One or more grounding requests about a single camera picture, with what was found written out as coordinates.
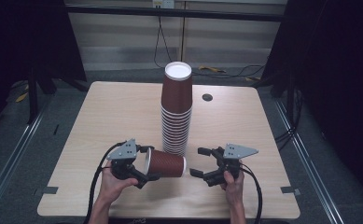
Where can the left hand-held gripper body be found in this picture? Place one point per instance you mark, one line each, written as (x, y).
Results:
(124, 151)

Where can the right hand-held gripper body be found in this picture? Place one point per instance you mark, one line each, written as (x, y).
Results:
(235, 151)

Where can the single brown paper cup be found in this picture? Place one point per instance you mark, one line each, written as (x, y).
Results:
(166, 164)

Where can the stack of brown paper cups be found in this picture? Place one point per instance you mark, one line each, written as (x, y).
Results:
(176, 96)

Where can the person's left hand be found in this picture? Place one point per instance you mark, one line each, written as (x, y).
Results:
(114, 186)

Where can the person's right hand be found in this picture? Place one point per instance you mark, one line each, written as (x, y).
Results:
(234, 189)

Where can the black round table grommet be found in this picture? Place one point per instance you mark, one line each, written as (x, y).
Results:
(207, 97)

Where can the grey tape strip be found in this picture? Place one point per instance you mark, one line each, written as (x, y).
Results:
(50, 190)
(289, 190)

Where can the small black floor tape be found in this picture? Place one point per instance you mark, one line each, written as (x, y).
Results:
(55, 129)

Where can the yellow tape scrap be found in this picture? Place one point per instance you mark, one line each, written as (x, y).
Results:
(251, 78)
(211, 68)
(22, 97)

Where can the black metal stand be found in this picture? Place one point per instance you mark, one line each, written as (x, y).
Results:
(32, 99)

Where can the black curtain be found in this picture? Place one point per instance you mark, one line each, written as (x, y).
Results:
(341, 77)
(20, 37)

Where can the black horizontal bar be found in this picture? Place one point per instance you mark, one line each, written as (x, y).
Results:
(123, 11)

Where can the metal floor rail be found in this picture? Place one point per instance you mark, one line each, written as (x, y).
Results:
(17, 146)
(306, 161)

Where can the white wall power outlet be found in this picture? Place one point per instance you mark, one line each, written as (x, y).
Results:
(163, 3)

